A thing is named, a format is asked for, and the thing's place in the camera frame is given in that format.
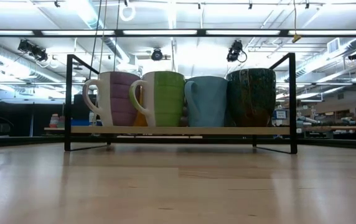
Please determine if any green white mug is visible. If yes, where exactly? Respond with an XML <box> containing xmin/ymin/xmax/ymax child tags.
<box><xmin>129</xmin><ymin>70</ymin><xmax>185</xmax><ymax>128</ymax></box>

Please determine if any light blue mug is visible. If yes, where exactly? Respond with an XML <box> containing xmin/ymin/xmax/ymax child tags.
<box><xmin>184</xmin><ymin>75</ymin><xmax>228</xmax><ymax>128</ymax></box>

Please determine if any orange mug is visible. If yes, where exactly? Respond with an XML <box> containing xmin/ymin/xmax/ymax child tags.
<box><xmin>133</xmin><ymin>90</ymin><xmax>149</xmax><ymax>127</ymax></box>

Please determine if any purple ribbed mug white handle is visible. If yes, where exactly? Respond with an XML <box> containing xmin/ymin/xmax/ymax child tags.
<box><xmin>82</xmin><ymin>71</ymin><xmax>141</xmax><ymax>127</ymax></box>

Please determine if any dark speckled teal brown mug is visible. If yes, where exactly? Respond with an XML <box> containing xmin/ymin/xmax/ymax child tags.
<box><xmin>226</xmin><ymin>67</ymin><xmax>277</xmax><ymax>128</ymax></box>

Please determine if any yellow hanging connector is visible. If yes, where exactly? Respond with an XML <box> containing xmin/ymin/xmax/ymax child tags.
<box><xmin>291</xmin><ymin>0</ymin><xmax>302</xmax><ymax>44</ymax></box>

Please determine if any wooden background table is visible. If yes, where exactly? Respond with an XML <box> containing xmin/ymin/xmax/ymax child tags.
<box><xmin>296</xmin><ymin>124</ymin><xmax>356</xmax><ymax>131</ymax></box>

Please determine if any black ceiling spotlight cluster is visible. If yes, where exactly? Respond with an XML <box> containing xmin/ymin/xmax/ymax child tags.
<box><xmin>17</xmin><ymin>39</ymin><xmax>49</xmax><ymax>63</ymax></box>

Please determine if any wooden shelf with black frame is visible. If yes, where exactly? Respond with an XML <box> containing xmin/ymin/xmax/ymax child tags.
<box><xmin>64</xmin><ymin>52</ymin><xmax>298</xmax><ymax>155</ymax></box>

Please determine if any round black ceiling camera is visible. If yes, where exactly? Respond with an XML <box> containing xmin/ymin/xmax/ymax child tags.
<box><xmin>150</xmin><ymin>48</ymin><xmax>165</xmax><ymax>62</ymax></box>

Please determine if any black ceiling camera with cable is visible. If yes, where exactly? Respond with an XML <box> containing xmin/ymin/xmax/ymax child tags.
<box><xmin>226</xmin><ymin>39</ymin><xmax>248</xmax><ymax>63</ymax></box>

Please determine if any black overhead frame bar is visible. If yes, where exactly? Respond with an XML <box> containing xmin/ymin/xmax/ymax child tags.
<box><xmin>0</xmin><ymin>29</ymin><xmax>356</xmax><ymax>38</ymax></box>

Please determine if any hanging black cable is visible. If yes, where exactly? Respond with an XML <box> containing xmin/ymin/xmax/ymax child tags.
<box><xmin>87</xmin><ymin>0</ymin><xmax>103</xmax><ymax>82</ymax></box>

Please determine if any white hanging ring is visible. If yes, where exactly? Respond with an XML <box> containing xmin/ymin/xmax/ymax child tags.
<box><xmin>118</xmin><ymin>2</ymin><xmax>136</xmax><ymax>22</ymax></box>

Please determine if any black metal table frame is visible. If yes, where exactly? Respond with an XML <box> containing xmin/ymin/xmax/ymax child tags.
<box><xmin>0</xmin><ymin>135</ymin><xmax>356</xmax><ymax>152</ymax></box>

